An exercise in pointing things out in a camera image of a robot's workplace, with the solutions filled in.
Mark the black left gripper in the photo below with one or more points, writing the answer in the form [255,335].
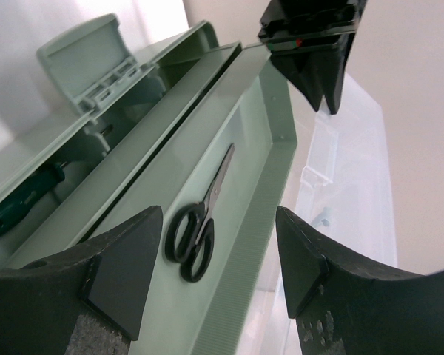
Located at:
[330,26]

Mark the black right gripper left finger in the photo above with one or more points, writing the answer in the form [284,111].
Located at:
[88,299]

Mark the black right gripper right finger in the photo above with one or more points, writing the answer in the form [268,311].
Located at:
[346,303]

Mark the clear plastic container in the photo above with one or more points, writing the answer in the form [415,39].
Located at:
[339,182]

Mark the black handled scissors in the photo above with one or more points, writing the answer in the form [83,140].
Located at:
[191,234]

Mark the large green handled screwdriver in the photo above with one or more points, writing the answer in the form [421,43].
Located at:
[16,206]

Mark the green cantilever toolbox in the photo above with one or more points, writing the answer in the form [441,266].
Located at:
[151,128]

